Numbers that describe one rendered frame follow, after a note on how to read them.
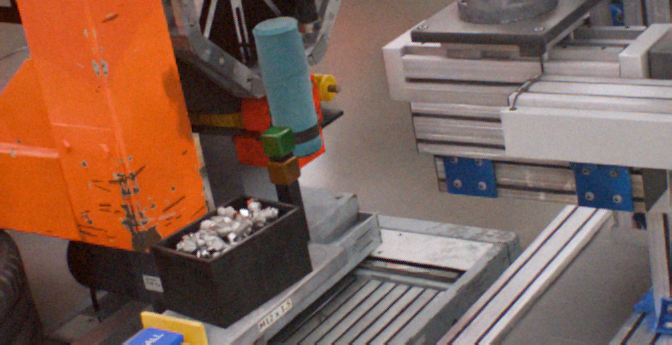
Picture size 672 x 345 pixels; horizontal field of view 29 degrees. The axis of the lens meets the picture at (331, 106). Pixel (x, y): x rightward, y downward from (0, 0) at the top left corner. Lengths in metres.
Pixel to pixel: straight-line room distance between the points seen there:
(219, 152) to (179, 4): 0.50
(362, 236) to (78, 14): 1.11
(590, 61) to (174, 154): 0.69
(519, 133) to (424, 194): 1.58
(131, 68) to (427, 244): 1.11
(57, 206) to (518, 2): 0.84
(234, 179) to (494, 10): 1.00
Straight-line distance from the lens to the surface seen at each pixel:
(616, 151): 1.75
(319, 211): 2.83
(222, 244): 1.96
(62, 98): 2.07
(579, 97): 1.79
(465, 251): 2.87
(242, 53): 2.62
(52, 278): 3.38
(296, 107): 2.40
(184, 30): 2.33
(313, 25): 2.26
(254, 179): 2.74
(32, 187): 2.23
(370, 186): 3.47
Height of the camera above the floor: 1.38
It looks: 20 degrees down
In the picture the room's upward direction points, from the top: 11 degrees counter-clockwise
